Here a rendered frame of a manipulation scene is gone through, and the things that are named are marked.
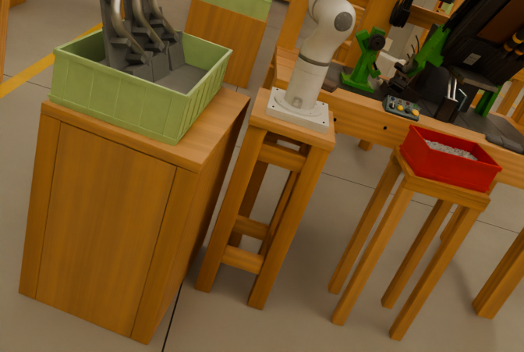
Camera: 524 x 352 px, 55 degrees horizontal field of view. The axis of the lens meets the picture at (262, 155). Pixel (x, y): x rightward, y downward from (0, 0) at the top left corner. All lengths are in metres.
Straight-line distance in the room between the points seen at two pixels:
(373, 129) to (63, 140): 1.25
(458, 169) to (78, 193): 1.36
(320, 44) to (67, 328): 1.34
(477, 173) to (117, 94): 1.34
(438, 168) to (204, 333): 1.10
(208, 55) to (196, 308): 1.03
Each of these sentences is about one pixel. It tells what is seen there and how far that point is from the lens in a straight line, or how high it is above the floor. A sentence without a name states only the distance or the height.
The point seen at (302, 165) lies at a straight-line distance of 1.85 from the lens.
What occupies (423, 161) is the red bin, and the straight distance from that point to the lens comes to 1.95.
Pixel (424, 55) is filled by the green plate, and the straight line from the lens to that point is 2.41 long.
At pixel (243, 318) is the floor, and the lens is 2.19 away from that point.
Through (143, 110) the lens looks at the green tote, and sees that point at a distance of 1.52.
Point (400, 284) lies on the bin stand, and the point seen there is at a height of 0.16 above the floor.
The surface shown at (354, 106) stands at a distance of 2.14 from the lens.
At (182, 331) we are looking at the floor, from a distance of 2.06.
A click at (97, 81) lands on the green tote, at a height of 0.91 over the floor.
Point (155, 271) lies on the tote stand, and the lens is 1.75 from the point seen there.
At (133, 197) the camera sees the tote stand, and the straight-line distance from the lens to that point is 1.62.
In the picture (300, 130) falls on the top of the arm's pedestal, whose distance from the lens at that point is 1.78.
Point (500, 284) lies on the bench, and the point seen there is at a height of 0.23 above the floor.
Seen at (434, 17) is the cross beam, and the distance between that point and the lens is 2.84.
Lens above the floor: 1.51
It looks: 26 degrees down
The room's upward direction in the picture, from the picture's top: 20 degrees clockwise
